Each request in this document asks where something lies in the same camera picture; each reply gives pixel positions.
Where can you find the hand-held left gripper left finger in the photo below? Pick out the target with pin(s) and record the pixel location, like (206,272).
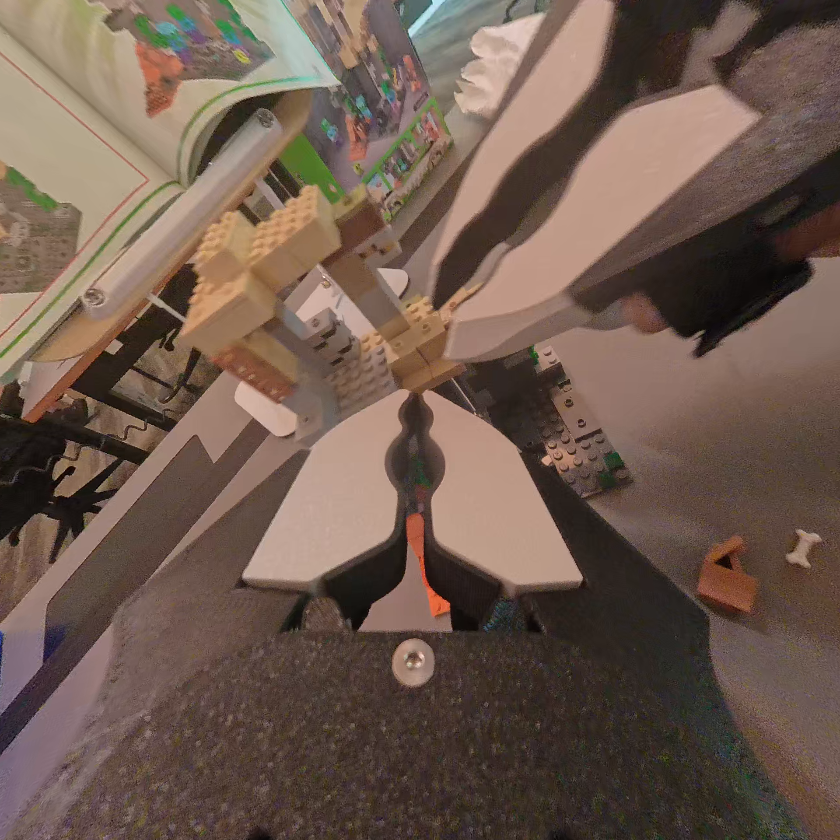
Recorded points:
(328,518)

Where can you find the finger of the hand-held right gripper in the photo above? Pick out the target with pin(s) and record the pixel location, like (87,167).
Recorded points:
(525,105)
(623,184)

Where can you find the green toy box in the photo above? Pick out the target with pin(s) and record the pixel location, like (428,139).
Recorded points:
(367,98)

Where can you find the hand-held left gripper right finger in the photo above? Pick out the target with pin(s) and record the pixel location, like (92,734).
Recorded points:
(505,518)

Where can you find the white toy bone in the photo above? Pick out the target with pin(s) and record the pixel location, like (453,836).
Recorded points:
(802,548)

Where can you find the toy brick tower model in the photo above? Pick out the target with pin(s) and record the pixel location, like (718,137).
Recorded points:
(282,262)

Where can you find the open instruction booklet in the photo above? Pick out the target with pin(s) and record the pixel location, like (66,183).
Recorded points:
(79,131)

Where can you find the orange toy brick plate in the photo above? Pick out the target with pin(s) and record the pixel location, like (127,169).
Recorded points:
(420,544)

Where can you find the brown toy chest piece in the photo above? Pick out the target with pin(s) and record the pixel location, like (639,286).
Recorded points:
(725,581)

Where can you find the white stand base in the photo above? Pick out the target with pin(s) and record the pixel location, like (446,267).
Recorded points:
(275,413)

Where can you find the grey desk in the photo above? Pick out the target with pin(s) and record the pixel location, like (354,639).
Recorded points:
(722,426)

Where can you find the white paper pile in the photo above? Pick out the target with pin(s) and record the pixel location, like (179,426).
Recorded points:
(499,65)

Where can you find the person's right hand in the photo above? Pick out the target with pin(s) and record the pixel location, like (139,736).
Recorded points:
(643,313)

